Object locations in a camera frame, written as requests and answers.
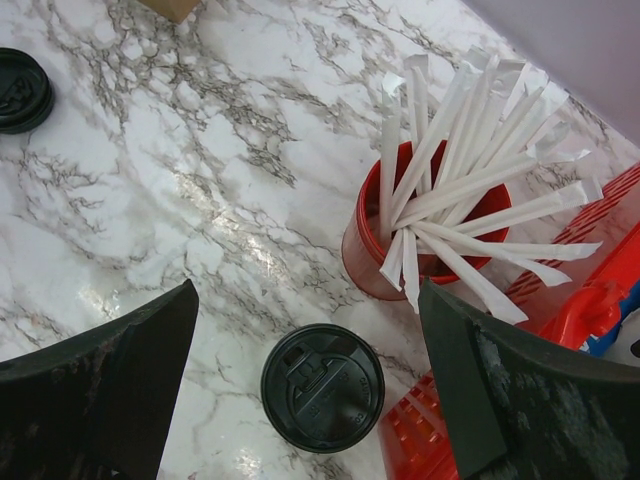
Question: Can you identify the black coffee cup lid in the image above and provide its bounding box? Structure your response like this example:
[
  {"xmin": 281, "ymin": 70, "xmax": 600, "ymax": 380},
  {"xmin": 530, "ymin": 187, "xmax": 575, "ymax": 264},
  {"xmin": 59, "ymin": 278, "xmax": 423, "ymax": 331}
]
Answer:
[{"xmin": 1, "ymin": 47, "xmax": 55, "ymax": 135}]

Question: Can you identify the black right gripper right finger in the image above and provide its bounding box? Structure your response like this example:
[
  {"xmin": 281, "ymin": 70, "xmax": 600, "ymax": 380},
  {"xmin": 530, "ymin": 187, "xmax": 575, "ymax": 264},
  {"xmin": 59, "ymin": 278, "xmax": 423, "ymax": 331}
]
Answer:
[{"xmin": 419, "ymin": 281, "xmax": 639, "ymax": 479}]

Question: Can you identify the blue snack box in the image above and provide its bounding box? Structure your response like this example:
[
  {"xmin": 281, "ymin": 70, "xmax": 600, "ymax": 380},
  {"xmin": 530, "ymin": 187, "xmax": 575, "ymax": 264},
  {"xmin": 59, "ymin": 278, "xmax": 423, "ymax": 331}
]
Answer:
[{"xmin": 581, "ymin": 283, "xmax": 640, "ymax": 357}]

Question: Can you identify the red cup with straws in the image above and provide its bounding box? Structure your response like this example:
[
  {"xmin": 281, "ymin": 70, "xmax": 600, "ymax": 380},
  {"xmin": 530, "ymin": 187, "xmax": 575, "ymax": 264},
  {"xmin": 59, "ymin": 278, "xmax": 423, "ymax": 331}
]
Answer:
[{"xmin": 341, "ymin": 48, "xmax": 603, "ymax": 324}]

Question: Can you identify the brown paper bag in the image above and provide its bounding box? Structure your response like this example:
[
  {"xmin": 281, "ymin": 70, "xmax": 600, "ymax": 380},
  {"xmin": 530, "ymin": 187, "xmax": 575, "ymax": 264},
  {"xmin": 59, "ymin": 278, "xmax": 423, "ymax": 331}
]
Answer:
[{"xmin": 139, "ymin": 0, "xmax": 201, "ymax": 24}]

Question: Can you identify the red plastic basket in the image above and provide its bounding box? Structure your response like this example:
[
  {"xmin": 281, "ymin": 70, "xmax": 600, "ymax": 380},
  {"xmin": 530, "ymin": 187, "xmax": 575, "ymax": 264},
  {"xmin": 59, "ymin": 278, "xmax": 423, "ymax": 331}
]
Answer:
[{"xmin": 380, "ymin": 167, "xmax": 639, "ymax": 479}]

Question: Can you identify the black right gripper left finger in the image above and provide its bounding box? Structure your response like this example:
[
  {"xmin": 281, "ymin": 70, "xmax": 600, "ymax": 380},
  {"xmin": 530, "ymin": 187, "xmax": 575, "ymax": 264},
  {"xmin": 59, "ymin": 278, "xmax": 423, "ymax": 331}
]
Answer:
[{"xmin": 1, "ymin": 280, "xmax": 199, "ymax": 479}]

